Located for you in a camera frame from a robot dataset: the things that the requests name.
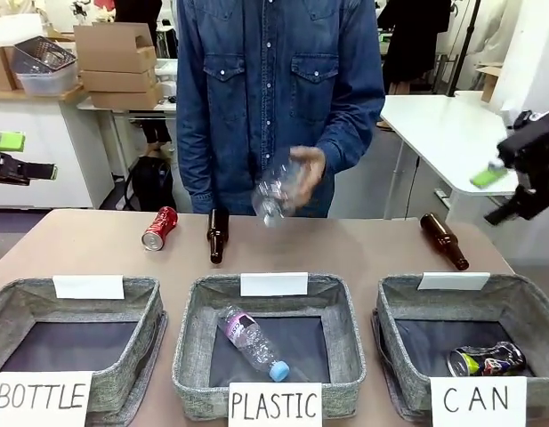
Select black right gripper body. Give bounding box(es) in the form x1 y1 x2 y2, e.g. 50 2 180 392
497 106 549 190

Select clear crushed plastic bottle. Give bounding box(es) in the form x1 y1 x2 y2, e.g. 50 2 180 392
251 157 322 228

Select person's left forearm denim sleeve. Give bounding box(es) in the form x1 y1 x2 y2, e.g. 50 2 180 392
316 86 386 179

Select metal mesh basket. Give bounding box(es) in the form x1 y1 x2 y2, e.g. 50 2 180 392
13 36 77 75

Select red cola can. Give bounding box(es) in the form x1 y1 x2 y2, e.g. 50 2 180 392
141 205 179 252

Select crushed dark energy drink can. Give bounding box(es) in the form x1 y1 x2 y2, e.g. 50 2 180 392
447 341 527 378

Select grey fabric basket can label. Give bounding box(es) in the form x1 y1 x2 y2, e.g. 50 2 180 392
370 273 549 419

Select grey fabric basket bottle label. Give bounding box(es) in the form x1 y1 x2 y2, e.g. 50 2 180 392
0 276 168 427

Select white paper sign CAN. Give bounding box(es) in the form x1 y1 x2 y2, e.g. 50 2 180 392
430 375 528 427

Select grey fabric basket plastic label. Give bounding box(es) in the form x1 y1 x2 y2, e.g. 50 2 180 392
171 271 367 422

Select person's left hand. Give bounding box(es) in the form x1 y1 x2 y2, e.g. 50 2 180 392
289 145 327 210

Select white cabinet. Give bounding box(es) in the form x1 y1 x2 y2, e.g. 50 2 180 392
0 91 115 210

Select translucent plastic container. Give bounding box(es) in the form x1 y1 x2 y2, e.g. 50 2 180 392
16 65 78 97

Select white rounded table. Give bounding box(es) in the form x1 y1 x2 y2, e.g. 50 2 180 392
379 92 549 250

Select tilted cardboard box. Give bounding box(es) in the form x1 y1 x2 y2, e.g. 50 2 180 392
475 61 506 103

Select small cardboard box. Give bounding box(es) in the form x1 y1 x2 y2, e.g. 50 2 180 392
0 44 18 93

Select brown glass bottle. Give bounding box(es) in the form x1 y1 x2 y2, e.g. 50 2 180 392
206 207 230 266
419 213 470 271

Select blank white card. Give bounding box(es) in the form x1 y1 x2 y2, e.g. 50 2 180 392
416 271 491 291
240 272 309 297
52 274 125 300

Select white foam block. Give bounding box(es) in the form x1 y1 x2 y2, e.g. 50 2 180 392
0 12 57 46

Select white desk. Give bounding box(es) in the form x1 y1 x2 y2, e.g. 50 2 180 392
77 95 180 179

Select flat cardboard box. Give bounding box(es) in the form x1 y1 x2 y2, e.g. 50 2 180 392
87 83 164 110
79 67 157 93

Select black backpack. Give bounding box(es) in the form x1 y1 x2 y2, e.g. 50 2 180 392
122 155 178 213

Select open cardboard box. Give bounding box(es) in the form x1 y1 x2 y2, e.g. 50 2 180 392
72 21 157 75

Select background person in black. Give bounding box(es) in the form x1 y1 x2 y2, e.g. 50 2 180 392
375 0 453 95

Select background person dark trousers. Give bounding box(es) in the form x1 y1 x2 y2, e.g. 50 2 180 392
112 0 173 157

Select white paper sign BOTTLE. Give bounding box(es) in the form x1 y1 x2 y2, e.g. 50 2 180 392
0 371 93 427

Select person in denim shirt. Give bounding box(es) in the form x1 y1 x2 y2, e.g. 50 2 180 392
175 0 386 219

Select plastic bottle with blue cap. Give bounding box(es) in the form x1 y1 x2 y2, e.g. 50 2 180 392
216 304 291 383

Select white paper sign PLASTIC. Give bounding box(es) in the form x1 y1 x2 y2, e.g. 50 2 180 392
228 381 323 427

